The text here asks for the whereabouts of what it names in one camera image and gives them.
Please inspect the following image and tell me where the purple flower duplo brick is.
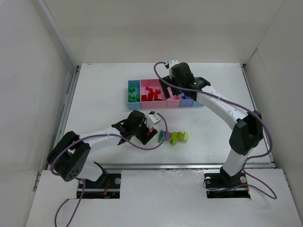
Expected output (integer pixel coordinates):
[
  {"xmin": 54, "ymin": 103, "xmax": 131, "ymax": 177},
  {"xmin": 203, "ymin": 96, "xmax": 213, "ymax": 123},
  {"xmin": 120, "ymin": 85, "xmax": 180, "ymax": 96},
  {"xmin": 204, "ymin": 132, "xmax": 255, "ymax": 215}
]
[{"xmin": 158, "ymin": 130, "xmax": 170, "ymax": 143}]

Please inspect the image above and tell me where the red brick cluster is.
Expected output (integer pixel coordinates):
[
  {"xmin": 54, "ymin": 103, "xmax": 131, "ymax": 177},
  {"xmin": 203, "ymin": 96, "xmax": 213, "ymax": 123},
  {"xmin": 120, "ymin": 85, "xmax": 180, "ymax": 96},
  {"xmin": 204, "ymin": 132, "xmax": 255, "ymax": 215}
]
[{"xmin": 141, "ymin": 95, "xmax": 149, "ymax": 102}]

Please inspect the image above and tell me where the small green number brick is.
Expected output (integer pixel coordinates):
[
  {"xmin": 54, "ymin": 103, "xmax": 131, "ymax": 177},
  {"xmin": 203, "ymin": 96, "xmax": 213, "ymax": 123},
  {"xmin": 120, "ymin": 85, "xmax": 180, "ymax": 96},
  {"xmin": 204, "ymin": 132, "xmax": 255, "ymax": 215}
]
[{"xmin": 128, "ymin": 94, "xmax": 136, "ymax": 103}]

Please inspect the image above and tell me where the lime green duplo stack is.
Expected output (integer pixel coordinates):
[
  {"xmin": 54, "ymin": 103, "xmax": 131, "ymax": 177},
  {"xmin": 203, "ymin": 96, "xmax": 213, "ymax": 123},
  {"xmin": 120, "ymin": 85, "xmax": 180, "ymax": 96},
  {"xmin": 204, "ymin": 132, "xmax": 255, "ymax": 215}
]
[{"xmin": 169, "ymin": 131, "xmax": 189, "ymax": 145}]

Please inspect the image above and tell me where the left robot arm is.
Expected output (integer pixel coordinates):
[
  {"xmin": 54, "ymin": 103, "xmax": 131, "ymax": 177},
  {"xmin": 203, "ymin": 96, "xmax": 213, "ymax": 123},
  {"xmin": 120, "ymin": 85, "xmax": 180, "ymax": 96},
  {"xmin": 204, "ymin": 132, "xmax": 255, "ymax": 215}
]
[{"xmin": 47, "ymin": 110, "xmax": 161, "ymax": 186}]

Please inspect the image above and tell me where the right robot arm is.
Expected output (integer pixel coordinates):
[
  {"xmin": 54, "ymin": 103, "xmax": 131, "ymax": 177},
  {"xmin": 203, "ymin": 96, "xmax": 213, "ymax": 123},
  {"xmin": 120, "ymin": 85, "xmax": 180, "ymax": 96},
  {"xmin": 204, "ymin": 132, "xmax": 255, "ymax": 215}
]
[{"xmin": 159, "ymin": 60, "xmax": 263, "ymax": 184}]

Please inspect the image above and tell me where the large pink bin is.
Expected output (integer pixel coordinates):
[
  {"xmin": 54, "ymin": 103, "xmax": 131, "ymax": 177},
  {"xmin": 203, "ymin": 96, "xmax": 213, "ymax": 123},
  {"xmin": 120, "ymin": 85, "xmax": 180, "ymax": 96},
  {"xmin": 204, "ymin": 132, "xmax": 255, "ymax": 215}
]
[{"xmin": 140, "ymin": 79, "xmax": 167, "ymax": 110}]

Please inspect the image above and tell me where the light blue bin right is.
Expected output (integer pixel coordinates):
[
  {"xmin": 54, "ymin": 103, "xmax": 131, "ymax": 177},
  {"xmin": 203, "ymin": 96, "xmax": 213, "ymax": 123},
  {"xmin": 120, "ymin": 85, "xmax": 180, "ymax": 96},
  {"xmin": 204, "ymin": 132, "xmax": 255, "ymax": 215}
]
[{"xmin": 193, "ymin": 77, "xmax": 204, "ymax": 107}]

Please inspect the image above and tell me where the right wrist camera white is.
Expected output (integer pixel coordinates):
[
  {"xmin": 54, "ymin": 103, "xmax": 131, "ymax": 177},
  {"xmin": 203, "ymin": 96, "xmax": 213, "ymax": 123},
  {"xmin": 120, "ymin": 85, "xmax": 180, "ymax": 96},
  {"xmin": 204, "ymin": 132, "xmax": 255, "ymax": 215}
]
[{"xmin": 165, "ymin": 59, "xmax": 179, "ymax": 69}]

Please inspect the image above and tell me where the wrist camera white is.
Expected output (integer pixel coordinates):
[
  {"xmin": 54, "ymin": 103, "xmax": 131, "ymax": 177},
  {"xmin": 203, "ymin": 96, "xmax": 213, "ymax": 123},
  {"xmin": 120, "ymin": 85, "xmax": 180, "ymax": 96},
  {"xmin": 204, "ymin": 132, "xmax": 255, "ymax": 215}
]
[
  {"xmin": 165, "ymin": 59, "xmax": 179, "ymax": 69},
  {"xmin": 146, "ymin": 111, "xmax": 161, "ymax": 128}
]

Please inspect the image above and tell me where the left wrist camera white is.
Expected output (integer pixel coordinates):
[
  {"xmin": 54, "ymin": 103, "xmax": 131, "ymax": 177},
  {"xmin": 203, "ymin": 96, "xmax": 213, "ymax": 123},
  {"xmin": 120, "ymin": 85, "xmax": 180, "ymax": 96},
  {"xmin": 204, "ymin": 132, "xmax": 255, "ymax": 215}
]
[{"xmin": 146, "ymin": 111, "xmax": 161, "ymax": 128}]

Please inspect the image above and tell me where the aluminium rail front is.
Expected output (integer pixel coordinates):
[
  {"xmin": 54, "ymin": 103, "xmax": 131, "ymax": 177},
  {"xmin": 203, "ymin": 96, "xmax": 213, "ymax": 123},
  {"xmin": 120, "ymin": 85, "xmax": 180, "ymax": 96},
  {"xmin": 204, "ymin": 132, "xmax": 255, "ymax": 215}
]
[{"xmin": 101, "ymin": 162, "xmax": 276, "ymax": 170}]

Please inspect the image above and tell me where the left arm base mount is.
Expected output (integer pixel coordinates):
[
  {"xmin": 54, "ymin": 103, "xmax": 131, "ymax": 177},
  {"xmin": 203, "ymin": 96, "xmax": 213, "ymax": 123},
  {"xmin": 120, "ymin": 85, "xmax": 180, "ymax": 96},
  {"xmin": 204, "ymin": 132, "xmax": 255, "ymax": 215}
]
[{"xmin": 76, "ymin": 162, "xmax": 121, "ymax": 199}]

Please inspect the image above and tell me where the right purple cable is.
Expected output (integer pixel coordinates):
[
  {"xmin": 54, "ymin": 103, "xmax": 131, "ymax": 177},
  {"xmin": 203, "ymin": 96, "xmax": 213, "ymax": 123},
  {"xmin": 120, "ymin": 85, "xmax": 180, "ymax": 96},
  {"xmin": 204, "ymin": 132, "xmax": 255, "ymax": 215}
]
[{"xmin": 153, "ymin": 61, "xmax": 277, "ymax": 200}]

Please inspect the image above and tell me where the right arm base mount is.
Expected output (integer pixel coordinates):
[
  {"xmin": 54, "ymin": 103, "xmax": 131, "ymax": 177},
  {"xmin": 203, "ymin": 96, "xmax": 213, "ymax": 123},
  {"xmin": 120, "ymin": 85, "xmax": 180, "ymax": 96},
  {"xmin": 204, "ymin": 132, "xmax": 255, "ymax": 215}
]
[{"xmin": 203, "ymin": 173, "xmax": 250, "ymax": 199}]

